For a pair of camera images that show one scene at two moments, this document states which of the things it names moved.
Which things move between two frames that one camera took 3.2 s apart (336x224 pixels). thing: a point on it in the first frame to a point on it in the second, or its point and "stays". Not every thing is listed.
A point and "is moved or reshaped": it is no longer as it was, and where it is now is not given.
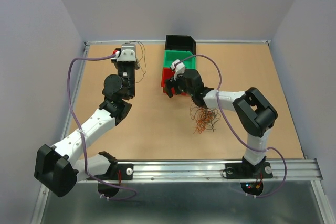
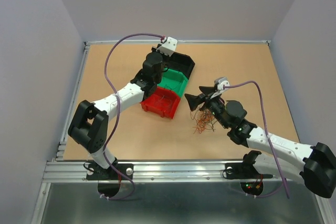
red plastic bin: x=167 y=74 to x=163 y=102
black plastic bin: x=181 y=42 to x=179 y=62
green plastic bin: x=187 y=57 is moved or reshaped
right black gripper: x=172 y=83 to x=194 y=100
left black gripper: x=117 y=63 to x=154 y=49
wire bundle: x=206 y=118 stays
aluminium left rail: x=75 y=88 stays
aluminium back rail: x=86 y=42 stays
